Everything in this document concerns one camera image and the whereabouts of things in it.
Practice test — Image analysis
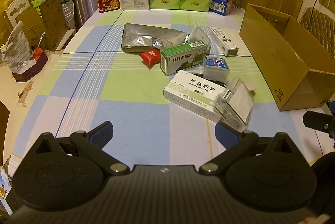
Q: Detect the brown cardboard box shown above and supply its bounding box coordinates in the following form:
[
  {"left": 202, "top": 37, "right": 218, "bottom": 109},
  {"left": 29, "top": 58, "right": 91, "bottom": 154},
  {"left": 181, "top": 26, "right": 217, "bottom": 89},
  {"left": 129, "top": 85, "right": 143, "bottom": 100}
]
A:
[{"left": 239, "top": 3, "right": 335, "bottom": 112}]

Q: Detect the chair with quilted cover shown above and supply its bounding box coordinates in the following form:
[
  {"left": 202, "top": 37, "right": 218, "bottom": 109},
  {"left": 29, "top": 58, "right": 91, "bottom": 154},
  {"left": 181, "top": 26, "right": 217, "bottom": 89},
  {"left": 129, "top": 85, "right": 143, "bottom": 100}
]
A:
[{"left": 299, "top": 6, "right": 335, "bottom": 52}]

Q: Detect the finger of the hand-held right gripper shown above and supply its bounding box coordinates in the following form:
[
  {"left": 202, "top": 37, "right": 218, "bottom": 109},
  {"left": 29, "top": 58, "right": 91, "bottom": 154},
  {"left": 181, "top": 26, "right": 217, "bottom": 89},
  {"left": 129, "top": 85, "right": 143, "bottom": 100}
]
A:
[{"left": 303, "top": 110, "right": 335, "bottom": 135}]

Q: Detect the white plastic bag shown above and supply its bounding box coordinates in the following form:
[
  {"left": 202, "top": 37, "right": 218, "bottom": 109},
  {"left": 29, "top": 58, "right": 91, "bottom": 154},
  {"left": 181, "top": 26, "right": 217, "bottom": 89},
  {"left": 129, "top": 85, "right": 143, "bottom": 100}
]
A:
[{"left": 1, "top": 21, "right": 32, "bottom": 74}]

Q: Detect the silver foil pouch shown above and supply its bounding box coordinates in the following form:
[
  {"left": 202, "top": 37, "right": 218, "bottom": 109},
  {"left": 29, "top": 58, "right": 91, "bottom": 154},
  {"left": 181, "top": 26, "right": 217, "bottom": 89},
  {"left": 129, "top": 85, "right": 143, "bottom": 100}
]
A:
[{"left": 121, "top": 23, "right": 190, "bottom": 53}]

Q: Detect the long white tube box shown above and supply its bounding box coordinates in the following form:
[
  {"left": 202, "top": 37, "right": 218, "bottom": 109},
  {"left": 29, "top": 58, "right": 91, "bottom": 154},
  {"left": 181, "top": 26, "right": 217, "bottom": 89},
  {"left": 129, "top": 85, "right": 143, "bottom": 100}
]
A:
[{"left": 209, "top": 27, "right": 239, "bottom": 57}]

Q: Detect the dark red tray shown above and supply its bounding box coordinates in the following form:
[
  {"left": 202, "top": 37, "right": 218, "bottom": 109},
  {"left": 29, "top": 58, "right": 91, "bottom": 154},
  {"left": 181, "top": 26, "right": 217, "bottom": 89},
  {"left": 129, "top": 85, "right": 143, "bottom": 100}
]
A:
[{"left": 12, "top": 52, "right": 49, "bottom": 82}]

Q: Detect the large open cardboard carton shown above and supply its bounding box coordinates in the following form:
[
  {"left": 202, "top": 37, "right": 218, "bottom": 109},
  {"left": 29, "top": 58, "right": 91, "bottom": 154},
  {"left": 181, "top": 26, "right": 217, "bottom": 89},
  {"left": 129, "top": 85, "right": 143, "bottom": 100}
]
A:
[{"left": 16, "top": 0, "right": 70, "bottom": 52}]

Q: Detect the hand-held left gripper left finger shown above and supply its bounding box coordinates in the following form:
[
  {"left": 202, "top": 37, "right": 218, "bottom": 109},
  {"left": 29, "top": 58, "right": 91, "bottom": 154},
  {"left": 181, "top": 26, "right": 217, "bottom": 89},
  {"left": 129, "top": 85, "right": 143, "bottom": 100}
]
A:
[{"left": 34, "top": 120, "right": 130, "bottom": 176}]

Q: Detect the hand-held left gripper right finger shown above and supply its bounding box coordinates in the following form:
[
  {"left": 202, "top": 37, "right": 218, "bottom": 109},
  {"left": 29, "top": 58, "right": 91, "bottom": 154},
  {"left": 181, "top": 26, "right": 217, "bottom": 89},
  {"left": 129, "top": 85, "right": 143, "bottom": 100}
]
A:
[{"left": 199, "top": 121, "right": 301, "bottom": 175}]

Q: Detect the blue and white floss container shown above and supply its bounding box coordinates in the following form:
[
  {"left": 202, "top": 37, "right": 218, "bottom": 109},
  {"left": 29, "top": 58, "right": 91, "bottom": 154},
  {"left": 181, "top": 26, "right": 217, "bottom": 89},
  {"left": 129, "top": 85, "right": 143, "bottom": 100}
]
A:
[{"left": 203, "top": 54, "right": 231, "bottom": 84}]

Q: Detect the white carved chair back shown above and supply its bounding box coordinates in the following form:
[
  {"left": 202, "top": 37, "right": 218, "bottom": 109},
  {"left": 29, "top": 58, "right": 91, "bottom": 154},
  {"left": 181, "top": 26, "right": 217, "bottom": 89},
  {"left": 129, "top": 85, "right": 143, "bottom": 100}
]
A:
[{"left": 5, "top": 0, "right": 33, "bottom": 28}]

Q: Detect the green medicine box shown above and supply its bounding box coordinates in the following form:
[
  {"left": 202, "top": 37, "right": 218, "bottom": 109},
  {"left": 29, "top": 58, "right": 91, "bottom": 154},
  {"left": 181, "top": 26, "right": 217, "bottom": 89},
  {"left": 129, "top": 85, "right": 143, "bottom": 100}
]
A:
[{"left": 160, "top": 41, "right": 209, "bottom": 76}]

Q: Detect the white square case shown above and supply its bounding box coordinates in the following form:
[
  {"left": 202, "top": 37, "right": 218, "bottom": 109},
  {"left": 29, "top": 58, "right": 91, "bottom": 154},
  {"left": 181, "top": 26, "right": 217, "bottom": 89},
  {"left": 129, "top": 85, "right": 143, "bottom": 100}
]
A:
[{"left": 188, "top": 26, "right": 209, "bottom": 44}]

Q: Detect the white medicine box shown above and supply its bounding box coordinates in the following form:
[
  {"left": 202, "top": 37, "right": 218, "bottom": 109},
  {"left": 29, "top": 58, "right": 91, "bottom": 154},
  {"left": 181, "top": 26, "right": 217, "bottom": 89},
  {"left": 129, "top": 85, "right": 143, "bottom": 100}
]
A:
[{"left": 163, "top": 69, "right": 227, "bottom": 123}]

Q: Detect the desktop with checked cloth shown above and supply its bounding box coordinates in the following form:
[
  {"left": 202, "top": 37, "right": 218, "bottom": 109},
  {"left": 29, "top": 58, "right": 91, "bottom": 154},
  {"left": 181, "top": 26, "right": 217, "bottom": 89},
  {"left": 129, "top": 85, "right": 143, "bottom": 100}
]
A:
[{"left": 3, "top": 5, "right": 335, "bottom": 180}]

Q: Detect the small red packet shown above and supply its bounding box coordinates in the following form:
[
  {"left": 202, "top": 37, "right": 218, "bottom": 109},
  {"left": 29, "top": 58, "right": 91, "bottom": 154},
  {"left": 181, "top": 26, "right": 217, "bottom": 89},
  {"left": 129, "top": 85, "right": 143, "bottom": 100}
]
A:
[{"left": 139, "top": 48, "right": 161, "bottom": 66}]

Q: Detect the clear plastic case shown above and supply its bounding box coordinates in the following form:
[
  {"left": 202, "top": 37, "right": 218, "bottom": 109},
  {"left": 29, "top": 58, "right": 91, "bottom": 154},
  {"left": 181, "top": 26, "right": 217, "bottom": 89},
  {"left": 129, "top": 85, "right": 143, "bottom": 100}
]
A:
[{"left": 214, "top": 78, "right": 255, "bottom": 126}]

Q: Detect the dark charger cable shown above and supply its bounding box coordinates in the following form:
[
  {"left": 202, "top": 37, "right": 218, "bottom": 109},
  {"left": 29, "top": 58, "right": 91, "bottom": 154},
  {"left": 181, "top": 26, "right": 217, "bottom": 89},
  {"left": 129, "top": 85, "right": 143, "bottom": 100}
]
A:
[{"left": 311, "top": 0, "right": 324, "bottom": 21}]

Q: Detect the metal bucket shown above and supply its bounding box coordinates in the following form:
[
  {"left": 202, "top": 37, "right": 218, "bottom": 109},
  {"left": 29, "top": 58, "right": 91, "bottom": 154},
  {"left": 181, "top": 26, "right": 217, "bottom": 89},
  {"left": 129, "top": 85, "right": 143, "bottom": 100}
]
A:
[{"left": 60, "top": 0, "right": 79, "bottom": 31}]

